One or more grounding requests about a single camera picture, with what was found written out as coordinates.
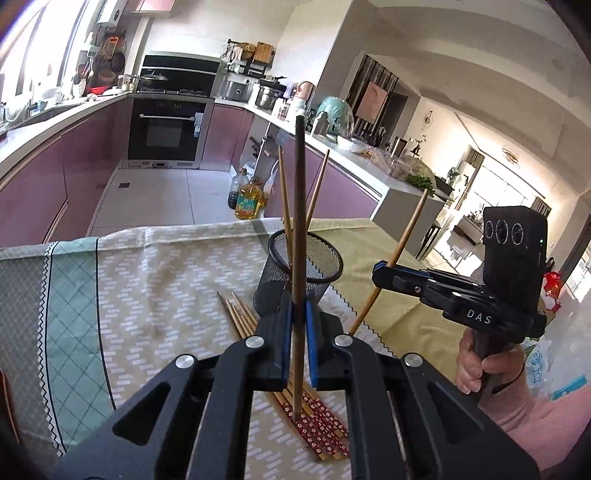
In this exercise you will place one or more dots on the teal glass dome cover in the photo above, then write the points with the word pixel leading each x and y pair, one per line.
pixel 336 113

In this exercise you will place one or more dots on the person's right hand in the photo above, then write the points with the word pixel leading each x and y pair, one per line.
pixel 501 369

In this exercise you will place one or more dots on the bunch of wooden chopsticks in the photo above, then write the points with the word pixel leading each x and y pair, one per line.
pixel 244 318

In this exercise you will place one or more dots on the person's right forearm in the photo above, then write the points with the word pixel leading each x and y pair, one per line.
pixel 540 424

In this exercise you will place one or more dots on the red basin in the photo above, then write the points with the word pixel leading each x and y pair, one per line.
pixel 98 90

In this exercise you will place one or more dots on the black wok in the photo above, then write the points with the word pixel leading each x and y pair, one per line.
pixel 153 82

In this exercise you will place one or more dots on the wooden cutting board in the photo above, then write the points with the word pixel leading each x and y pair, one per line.
pixel 264 53

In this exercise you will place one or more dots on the white water heater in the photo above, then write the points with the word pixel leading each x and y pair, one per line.
pixel 110 11

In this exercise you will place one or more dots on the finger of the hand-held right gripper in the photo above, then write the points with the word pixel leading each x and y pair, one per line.
pixel 406 288
pixel 443 279

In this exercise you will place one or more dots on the pink wall painting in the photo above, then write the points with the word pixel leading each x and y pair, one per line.
pixel 373 102

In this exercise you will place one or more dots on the red decoration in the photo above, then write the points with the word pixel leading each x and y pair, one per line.
pixel 551 284

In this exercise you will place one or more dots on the purple base cabinet row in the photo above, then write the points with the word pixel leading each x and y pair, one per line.
pixel 55 184
pixel 341 194

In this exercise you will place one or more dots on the steel thermos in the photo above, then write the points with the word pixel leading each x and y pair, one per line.
pixel 321 124

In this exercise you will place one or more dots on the round ceiling lamp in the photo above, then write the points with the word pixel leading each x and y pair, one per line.
pixel 510 154

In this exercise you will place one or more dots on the patterned tablecloth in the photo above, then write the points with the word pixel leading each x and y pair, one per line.
pixel 152 300

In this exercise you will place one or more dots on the silver rice cooker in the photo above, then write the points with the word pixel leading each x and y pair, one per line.
pixel 235 90

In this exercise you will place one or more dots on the hanging pans and sieves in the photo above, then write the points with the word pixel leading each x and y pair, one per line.
pixel 113 55

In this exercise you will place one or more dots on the dark sauce bottle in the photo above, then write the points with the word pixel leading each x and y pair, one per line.
pixel 236 189

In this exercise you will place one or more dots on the printed plastic bag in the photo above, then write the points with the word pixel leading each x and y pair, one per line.
pixel 554 374

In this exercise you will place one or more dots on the pink kettle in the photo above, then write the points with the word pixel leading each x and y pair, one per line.
pixel 304 90

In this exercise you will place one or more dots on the clear plastic containers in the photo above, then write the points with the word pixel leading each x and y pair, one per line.
pixel 392 162

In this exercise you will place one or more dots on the black mesh holder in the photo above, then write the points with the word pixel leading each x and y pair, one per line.
pixel 277 286

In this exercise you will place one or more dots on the steel stock pot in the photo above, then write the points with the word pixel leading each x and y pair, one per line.
pixel 267 98

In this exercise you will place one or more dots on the yellow cooking oil bottle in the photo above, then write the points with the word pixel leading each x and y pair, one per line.
pixel 249 201

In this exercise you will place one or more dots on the gas stove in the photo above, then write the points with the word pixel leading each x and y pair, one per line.
pixel 175 92

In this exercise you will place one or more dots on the black wall shelf rack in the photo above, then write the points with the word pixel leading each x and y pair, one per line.
pixel 244 64

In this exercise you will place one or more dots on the green leafy vegetables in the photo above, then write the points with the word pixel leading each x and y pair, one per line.
pixel 421 181

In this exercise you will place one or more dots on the black range hood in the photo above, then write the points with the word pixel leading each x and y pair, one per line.
pixel 180 69

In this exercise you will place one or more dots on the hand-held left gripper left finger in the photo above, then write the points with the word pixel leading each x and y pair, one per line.
pixel 285 323

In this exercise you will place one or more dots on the black built-in oven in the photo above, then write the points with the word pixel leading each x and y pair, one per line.
pixel 166 134

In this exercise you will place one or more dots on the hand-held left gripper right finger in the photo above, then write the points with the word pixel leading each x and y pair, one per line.
pixel 313 332

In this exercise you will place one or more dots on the dark brown chopstick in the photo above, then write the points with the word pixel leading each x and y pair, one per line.
pixel 299 207

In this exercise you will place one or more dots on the long bamboo chopstick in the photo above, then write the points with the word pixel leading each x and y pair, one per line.
pixel 391 263
pixel 317 189
pixel 285 194

